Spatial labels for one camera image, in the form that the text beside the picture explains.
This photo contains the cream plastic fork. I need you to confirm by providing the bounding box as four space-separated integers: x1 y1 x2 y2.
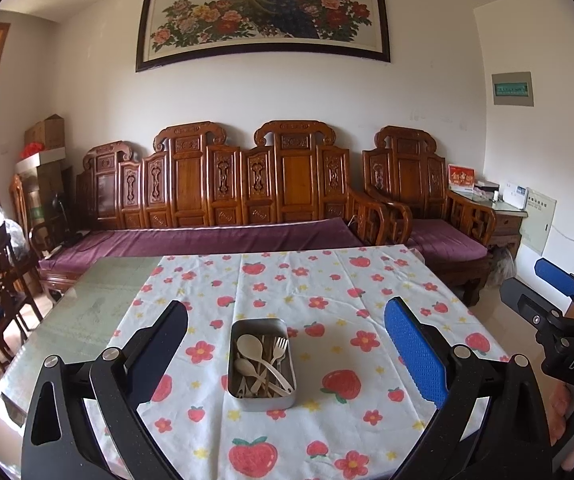
251 336 289 391

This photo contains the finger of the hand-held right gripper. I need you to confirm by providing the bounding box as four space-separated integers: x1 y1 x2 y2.
499 277 565 331
535 258 574 311

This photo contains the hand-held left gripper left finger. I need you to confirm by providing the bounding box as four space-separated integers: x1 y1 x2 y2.
20 300 189 480

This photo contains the framed peacock flower painting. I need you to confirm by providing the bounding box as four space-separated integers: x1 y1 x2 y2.
136 0 392 74

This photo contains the purple armchair cushion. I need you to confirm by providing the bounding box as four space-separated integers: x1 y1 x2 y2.
409 218 490 262

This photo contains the red desk calendar card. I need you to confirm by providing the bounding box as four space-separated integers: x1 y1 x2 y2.
448 164 476 192

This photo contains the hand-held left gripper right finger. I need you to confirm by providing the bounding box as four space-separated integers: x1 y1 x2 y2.
384 296 554 480

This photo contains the wooden side table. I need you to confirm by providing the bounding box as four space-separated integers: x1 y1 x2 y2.
477 197 530 262

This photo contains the clear plastic bag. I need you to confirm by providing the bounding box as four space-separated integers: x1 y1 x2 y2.
0 202 31 262

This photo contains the strawberry flower printed tablecloth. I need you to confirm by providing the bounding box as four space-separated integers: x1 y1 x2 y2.
90 245 510 480

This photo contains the large cream plastic spoon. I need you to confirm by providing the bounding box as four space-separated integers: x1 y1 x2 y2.
236 333 296 395

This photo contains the long purple sofa cushion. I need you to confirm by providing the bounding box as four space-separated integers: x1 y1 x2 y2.
40 217 366 274

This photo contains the flat white box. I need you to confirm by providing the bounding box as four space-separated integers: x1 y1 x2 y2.
16 149 68 174

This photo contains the grey wall panel box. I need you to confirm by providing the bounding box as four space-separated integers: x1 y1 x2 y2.
491 71 536 108

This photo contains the white tabletop device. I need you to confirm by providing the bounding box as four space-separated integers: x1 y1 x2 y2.
499 183 529 209

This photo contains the carved wooden armchair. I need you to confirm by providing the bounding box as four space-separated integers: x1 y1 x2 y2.
363 126 498 307

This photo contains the rectangular metal tray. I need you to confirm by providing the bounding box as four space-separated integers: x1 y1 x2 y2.
227 318 298 413

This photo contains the grey fluffy mop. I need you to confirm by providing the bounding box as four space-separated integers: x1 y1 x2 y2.
487 247 518 289

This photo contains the carved wooden sofa bench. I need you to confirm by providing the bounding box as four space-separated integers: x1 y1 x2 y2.
30 120 413 292

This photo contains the brown cardboard box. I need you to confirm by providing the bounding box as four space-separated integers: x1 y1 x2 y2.
24 114 66 151

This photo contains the white wall electrical panel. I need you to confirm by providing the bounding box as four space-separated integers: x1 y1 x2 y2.
519 188 558 257

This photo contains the tall wooden chair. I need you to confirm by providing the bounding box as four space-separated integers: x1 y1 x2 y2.
10 174 68 261

